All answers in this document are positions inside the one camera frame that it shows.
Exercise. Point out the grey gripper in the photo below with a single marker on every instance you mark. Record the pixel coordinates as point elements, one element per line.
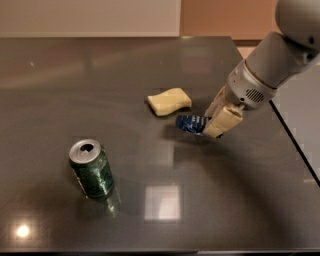
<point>247,87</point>

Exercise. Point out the dark blue snack bar wrapper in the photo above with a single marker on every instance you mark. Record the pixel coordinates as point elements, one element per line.
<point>191,123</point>

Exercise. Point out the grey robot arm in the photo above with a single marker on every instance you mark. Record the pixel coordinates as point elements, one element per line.
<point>291,50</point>

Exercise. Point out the yellow sponge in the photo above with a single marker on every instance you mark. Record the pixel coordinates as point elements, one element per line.
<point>169,101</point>

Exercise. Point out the grey side table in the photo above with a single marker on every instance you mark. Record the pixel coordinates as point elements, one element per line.
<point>298,104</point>

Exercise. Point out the green soda can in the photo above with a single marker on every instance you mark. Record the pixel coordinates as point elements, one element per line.
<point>91,167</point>

